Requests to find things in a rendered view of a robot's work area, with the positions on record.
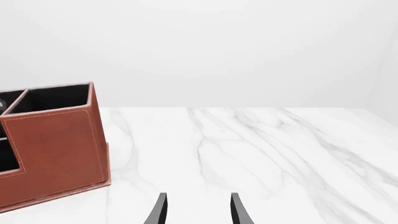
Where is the red-brown desk caddy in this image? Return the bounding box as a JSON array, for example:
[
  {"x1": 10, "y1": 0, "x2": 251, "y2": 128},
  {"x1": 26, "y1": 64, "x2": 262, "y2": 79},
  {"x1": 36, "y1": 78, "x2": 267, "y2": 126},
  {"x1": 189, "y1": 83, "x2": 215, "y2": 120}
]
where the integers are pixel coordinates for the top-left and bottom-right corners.
[{"x1": 0, "y1": 81, "x2": 112, "y2": 214}]

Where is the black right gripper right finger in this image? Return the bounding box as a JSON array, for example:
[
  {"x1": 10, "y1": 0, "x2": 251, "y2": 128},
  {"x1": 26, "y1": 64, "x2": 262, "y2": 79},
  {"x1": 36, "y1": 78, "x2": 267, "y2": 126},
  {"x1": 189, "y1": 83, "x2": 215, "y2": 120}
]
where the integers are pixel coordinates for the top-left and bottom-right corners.
[{"x1": 230, "y1": 192, "x2": 256, "y2": 224}]

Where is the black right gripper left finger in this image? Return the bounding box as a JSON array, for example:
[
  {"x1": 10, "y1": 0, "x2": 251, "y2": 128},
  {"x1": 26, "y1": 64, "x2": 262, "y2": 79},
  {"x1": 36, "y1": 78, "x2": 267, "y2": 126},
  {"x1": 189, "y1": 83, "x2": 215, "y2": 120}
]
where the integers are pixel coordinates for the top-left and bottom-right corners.
[{"x1": 143, "y1": 192, "x2": 168, "y2": 224}]

